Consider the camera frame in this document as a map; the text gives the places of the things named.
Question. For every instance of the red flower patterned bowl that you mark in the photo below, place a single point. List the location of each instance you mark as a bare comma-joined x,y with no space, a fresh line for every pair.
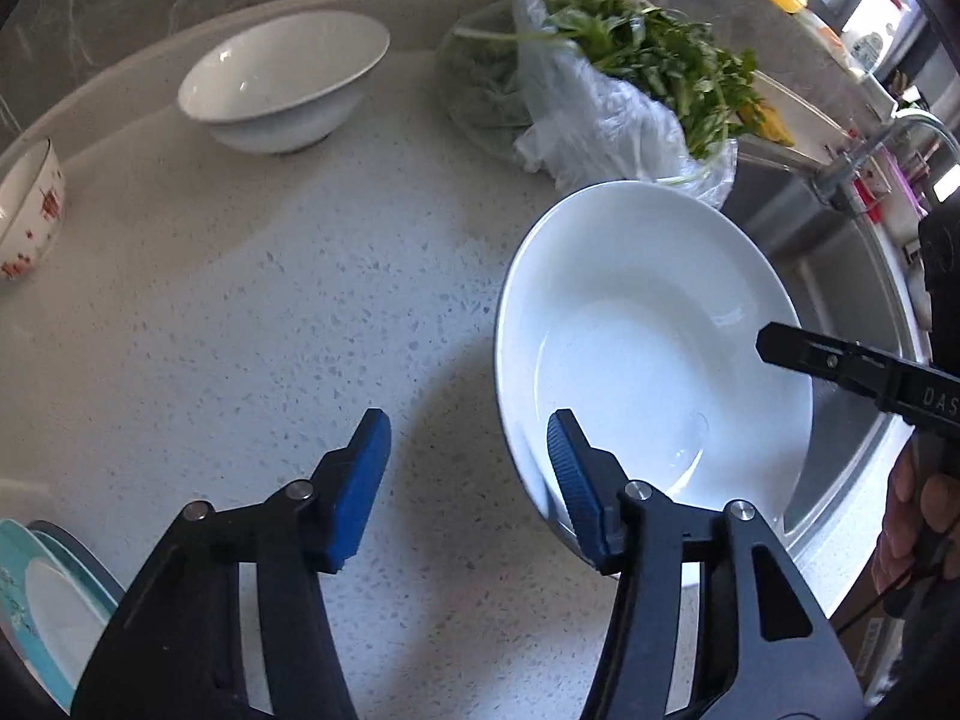
33,207

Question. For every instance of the plastic bag of greens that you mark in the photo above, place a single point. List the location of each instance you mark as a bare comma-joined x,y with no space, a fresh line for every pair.
590,91

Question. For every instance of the large white bowl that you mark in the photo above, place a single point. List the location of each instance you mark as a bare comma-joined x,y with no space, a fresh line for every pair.
638,308

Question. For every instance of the chrome faucet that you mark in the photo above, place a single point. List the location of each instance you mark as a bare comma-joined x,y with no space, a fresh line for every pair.
834,185

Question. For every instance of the yellow sponge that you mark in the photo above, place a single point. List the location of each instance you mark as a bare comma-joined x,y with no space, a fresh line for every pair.
763,121

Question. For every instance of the stainless steel sink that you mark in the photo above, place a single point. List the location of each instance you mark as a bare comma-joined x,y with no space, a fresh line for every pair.
845,280

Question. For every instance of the teal rimmed plate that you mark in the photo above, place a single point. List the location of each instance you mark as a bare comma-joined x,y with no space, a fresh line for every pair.
52,622

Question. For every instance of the person's right hand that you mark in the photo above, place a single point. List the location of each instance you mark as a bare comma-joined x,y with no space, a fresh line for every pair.
909,506

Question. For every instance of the grey rimmed white plate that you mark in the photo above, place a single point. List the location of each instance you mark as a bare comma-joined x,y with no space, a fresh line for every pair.
81,563

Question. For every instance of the small white bowl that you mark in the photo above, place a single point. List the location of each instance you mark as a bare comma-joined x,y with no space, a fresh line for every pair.
287,84

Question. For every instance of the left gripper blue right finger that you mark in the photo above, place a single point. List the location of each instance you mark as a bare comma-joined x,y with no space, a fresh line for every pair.
764,650

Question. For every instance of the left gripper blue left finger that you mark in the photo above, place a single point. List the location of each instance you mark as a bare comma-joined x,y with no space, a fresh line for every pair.
173,648

